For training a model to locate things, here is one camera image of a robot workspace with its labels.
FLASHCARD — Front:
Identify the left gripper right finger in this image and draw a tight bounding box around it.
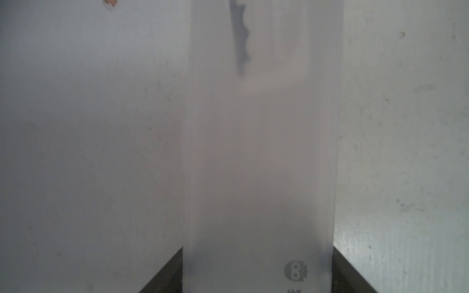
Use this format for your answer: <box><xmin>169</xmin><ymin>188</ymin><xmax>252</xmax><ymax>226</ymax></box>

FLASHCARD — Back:
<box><xmin>332</xmin><ymin>247</ymin><xmax>377</xmax><ymax>293</ymax></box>

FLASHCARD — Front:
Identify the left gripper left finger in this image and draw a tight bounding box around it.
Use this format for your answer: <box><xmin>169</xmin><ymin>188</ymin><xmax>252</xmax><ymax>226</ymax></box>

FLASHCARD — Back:
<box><xmin>139</xmin><ymin>247</ymin><xmax>183</xmax><ymax>293</ymax></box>

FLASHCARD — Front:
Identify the clear pencil case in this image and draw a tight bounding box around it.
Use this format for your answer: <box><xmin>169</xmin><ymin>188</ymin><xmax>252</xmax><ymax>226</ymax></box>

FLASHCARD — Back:
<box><xmin>183</xmin><ymin>1</ymin><xmax>344</xmax><ymax>293</ymax></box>

